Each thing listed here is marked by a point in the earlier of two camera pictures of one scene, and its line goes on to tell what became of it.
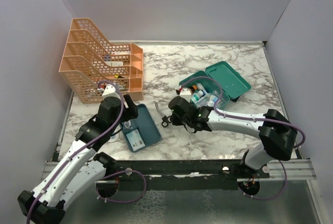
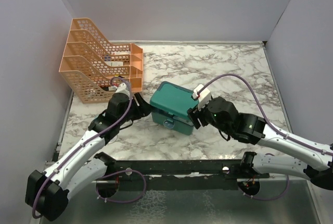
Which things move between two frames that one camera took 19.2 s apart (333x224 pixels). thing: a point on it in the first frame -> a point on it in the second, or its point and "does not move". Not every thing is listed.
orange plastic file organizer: x=89 y=59 does not move
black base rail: x=177 y=174 does not move
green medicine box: x=215 y=86 -> x=170 y=103
